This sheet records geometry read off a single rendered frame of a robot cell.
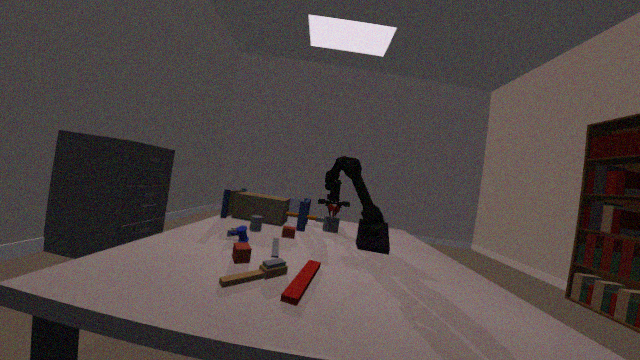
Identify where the crank handle with dark red grip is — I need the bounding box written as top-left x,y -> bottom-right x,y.
328,204 -> 340,219

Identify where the red cube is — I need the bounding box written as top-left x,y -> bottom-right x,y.
281,226 -> 296,239
232,242 -> 252,264

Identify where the grey cylinder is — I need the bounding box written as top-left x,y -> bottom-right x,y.
250,215 -> 262,232

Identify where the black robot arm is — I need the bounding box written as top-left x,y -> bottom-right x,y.
325,156 -> 385,239

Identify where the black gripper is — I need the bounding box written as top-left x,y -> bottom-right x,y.
318,191 -> 350,208

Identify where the red flat bar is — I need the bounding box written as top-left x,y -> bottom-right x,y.
280,260 -> 321,306

